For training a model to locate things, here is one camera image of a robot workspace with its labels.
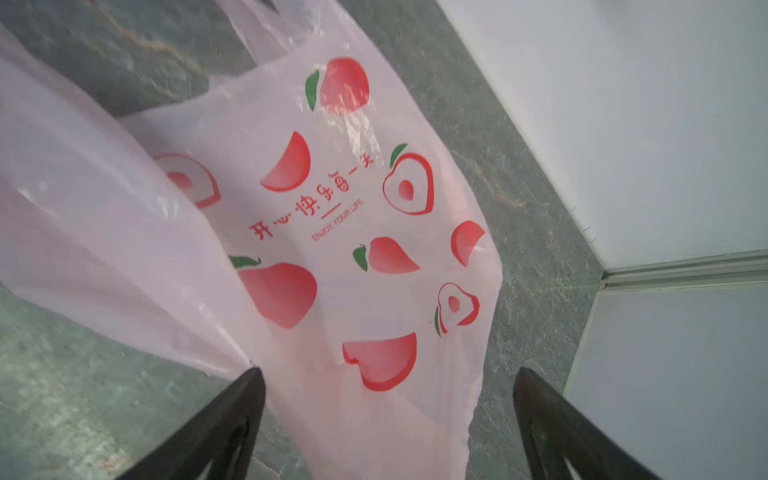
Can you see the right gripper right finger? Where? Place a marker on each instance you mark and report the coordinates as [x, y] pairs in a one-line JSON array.
[[559, 441]]

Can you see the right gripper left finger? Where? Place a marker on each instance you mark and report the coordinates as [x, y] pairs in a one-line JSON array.
[[217, 443]]

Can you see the pink fruit-print plastic bag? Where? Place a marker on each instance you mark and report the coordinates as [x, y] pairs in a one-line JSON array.
[[303, 218]]

